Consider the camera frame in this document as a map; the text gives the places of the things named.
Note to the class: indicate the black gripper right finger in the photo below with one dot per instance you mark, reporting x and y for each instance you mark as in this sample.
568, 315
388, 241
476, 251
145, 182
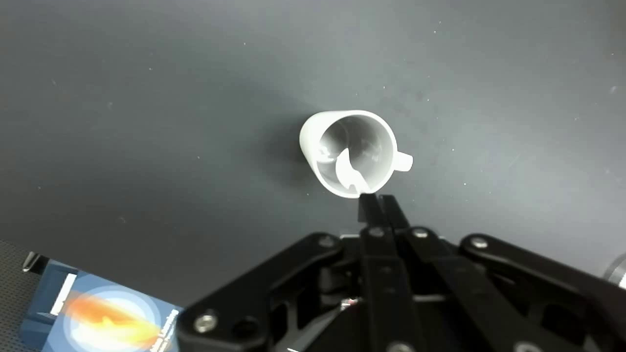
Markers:
480, 312

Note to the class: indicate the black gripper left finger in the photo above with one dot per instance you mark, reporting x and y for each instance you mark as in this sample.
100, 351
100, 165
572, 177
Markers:
386, 286

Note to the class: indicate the white ceramic mug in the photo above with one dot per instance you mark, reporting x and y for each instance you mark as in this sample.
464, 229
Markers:
351, 151

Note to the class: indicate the grey object at table edge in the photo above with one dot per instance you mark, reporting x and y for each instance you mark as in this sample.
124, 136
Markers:
617, 272

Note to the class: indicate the blue and orange box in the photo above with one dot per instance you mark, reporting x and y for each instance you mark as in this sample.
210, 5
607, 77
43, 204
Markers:
79, 312

